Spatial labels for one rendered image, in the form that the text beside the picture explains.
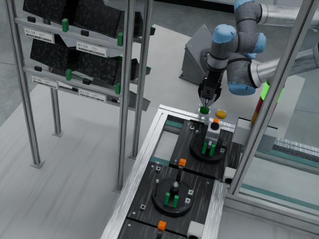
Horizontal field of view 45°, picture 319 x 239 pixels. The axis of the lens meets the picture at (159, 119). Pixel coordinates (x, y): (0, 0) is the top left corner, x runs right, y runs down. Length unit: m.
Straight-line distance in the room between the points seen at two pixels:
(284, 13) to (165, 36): 0.85
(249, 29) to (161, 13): 2.85
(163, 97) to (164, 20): 2.40
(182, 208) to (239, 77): 0.71
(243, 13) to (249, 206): 0.69
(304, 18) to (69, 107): 1.10
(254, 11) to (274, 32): 2.83
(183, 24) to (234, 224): 2.97
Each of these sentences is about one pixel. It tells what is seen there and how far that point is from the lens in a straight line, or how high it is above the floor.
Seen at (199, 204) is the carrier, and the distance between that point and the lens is 1.29.
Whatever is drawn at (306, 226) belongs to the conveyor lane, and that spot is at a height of 0.91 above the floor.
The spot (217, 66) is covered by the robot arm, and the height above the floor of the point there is 1.20.
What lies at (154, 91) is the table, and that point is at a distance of 1.82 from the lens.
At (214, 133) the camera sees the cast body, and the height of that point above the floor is 1.08.
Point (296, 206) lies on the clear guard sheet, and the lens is 1.39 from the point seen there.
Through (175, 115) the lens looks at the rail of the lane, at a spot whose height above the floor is 0.96.
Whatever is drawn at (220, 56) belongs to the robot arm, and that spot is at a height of 1.24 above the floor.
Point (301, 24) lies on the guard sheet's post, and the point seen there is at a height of 1.61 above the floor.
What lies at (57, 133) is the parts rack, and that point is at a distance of 1.60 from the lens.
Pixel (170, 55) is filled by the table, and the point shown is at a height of 0.86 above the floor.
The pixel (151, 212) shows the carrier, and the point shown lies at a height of 0.97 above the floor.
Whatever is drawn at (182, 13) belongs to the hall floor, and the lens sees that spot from 4.30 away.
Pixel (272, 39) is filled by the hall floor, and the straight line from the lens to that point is 4.21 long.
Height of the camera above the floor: 2.02
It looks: 44 degrees down
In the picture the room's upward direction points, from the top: 9 degrees clockwise
